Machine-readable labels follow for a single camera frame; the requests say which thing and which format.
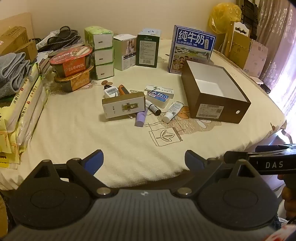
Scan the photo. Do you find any orange instant rice bowl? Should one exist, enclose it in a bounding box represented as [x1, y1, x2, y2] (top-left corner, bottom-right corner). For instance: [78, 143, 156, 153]
[54, 67, 94, 92]

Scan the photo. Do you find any white green photo box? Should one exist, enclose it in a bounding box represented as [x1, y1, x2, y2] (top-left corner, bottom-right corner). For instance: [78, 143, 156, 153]
[113, 34, 137, 71]

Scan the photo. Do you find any blue-labelled white container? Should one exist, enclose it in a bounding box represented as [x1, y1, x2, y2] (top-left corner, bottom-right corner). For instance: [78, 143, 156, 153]
[146, 90, 171, 109]

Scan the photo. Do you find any dark slatted rack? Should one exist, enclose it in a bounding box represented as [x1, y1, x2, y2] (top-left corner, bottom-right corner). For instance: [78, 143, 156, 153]
[237, 0, 258, 30]

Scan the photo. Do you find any pale pink box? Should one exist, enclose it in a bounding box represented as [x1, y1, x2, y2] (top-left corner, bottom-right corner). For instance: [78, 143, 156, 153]
[243, 39, 269, 78]

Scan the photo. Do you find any yellow paper bag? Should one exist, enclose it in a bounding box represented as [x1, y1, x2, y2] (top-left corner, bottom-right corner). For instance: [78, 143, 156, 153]
[0, 105, 22, 169]

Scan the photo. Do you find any grey towel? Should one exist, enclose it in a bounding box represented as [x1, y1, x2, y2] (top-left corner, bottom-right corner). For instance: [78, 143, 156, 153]
[0, 52, 33, 99]

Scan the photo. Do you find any gold white box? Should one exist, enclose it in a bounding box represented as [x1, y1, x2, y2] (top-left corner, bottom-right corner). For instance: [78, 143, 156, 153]
[102, 91, 147, 119]

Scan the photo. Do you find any blue milk carton box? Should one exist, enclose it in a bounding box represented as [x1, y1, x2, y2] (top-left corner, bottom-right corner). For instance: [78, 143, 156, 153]
[168, 25, 216, 74]

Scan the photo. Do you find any white power adapter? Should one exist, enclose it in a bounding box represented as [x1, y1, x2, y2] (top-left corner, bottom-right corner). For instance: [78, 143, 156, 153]
[104, 86, 120, 100]

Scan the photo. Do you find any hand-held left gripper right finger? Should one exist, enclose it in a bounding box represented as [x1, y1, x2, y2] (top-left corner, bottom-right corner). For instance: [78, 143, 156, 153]
[177, 149, 270, 199]

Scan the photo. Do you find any brown cardboard sheet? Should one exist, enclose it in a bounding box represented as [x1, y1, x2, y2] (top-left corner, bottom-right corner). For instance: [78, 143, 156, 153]
[231, 31, 253, 70]

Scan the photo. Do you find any black rope-handled bag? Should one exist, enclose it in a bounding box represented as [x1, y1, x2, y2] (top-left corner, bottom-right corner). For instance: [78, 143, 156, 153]
[37, 26, 82, 52]

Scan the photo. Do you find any person's patterned clothing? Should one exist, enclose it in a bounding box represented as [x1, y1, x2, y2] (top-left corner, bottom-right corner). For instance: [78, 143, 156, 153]
[265, 217, 296, 241]

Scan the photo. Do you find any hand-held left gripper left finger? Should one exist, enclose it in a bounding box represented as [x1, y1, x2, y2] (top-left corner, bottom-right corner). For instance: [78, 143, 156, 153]
[20, 149, 112, 199]

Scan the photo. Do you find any person's right hand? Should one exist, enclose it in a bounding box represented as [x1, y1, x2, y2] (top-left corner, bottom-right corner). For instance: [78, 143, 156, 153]
[277, 174, 296, 219]

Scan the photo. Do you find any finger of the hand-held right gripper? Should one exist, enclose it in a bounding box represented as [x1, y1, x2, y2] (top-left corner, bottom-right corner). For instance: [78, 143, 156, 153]
[223, 150, 249, 164]

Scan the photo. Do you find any white medicine box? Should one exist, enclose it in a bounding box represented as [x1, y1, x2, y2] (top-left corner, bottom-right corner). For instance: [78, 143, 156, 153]
[144, 85, 175, 98]

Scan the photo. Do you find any stack of yellow rice packets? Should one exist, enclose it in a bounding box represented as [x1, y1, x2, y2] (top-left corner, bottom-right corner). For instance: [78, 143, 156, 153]
[0, 62, 39, 134]

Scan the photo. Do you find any yellow plastic bag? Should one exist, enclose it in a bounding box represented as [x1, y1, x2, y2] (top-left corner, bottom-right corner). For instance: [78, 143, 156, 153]
[209, 3, 242, 36]

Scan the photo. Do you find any white tube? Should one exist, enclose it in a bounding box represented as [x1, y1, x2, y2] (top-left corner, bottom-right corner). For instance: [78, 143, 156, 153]
[162, 101, 184, 123]

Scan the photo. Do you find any purple tube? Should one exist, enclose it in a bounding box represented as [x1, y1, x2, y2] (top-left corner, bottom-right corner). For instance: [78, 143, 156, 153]
[135, 108, 149, 127]

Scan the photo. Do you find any green tissue pack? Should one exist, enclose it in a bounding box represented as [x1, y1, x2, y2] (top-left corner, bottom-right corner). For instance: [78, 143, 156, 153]
[92, 64, 115, 80]
[93, 47, 114, 66]
[84, 26, 114, 50]

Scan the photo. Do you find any red instant rice bowl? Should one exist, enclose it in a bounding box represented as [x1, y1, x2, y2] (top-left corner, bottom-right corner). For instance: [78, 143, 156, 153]
[49, 46, 95, 78]

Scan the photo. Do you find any brown cardboard box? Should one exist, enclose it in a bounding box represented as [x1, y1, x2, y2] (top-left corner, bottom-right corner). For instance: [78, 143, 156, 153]
[181, 60, 252, 125]

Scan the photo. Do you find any pale blue box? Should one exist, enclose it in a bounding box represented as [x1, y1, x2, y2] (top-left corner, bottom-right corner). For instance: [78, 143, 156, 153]
[139, 28, 161, 37]

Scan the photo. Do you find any patterned curtain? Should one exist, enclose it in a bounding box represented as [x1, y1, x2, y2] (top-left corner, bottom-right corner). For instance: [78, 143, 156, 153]
[254, 0, 296, 99]

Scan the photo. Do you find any black white small bottle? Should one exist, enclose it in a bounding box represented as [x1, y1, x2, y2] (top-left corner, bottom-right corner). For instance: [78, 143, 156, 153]
[146, 100, 162, 116]

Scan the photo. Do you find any dark green box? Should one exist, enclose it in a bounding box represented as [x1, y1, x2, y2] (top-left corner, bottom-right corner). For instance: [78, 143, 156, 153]
[136, 32, 161, 68]

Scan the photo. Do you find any brown shipping carton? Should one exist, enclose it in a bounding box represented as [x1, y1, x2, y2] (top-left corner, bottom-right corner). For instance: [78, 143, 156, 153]
[0, 26, 39, 62]

